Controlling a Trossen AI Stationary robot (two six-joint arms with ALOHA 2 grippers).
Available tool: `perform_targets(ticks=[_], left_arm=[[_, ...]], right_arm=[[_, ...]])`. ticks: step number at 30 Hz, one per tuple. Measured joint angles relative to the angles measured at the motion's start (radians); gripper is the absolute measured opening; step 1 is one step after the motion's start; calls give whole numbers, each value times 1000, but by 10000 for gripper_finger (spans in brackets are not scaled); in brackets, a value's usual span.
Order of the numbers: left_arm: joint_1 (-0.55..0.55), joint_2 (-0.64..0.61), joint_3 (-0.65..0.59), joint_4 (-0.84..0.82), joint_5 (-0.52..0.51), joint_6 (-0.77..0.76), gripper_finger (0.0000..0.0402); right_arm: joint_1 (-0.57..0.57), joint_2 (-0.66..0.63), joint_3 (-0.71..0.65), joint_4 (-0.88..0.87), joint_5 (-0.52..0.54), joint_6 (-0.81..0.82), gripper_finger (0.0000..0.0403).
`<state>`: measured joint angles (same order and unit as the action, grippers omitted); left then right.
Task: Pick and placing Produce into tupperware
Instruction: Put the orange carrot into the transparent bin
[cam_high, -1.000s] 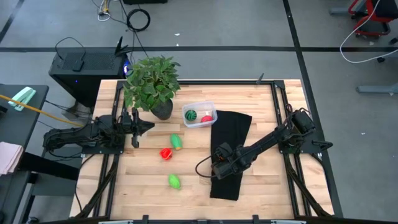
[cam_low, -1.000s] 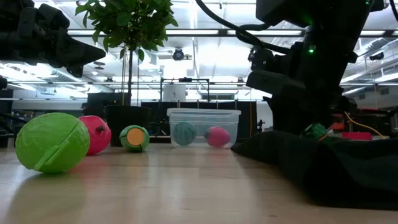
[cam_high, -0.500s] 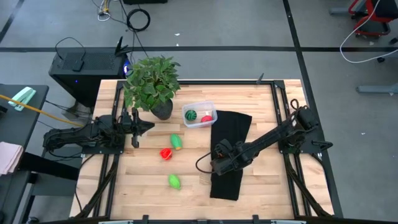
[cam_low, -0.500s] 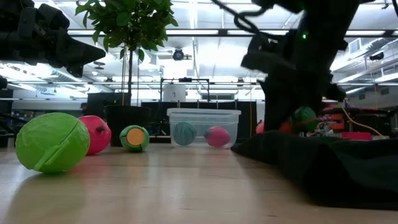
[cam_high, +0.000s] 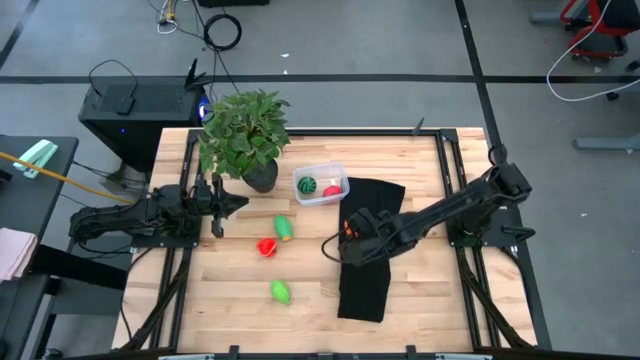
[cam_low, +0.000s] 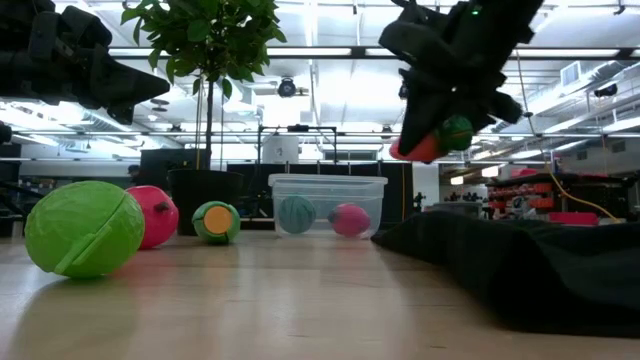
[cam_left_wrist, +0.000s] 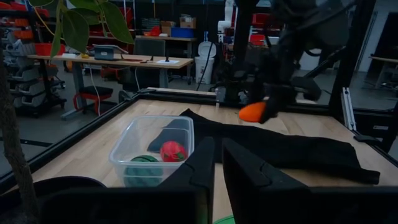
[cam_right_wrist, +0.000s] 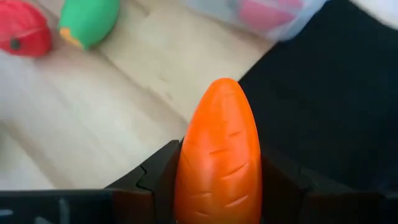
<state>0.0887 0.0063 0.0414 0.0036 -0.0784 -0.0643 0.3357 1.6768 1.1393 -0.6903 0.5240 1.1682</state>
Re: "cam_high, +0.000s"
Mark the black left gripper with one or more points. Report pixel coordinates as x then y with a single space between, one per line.
217 205

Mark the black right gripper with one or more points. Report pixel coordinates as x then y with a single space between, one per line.
380 235

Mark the small orange toy produce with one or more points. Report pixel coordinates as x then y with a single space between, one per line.
354 233

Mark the red toy fruit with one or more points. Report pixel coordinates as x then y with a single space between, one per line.
332 191

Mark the red toy bell pepper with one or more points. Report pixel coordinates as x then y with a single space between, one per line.
267 248

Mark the green toy corn yellow tip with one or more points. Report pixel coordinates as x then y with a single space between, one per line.
283 227

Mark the striped green toy watermelon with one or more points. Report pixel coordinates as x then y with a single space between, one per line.
306 185

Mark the light green toy vegetable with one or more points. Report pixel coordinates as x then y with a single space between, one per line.
280 292

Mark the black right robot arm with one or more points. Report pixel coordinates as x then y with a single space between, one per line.
450 202

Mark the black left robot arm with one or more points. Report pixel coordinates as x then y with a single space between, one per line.
125 217

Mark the black cloth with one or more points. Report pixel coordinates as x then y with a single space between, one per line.
365 295

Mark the clear plastic food container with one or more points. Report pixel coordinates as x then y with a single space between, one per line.
322 172

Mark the potted green plant black pot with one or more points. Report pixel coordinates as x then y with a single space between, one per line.
245 135

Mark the black computer tower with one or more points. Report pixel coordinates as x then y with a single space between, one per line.
150 130

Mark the black wifi antenna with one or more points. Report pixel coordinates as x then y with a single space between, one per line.
192 75

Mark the black side table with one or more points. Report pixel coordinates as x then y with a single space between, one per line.
30 200

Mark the mint green stapler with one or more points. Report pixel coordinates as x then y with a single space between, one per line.
36 156

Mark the pink cloth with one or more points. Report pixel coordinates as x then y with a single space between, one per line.
15 252

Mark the grey metal floor leg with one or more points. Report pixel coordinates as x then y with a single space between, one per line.
605 143
545 18

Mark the red and black chair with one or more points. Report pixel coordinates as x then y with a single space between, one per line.
615 15

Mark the black metal table frame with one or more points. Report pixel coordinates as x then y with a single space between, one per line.
350 133

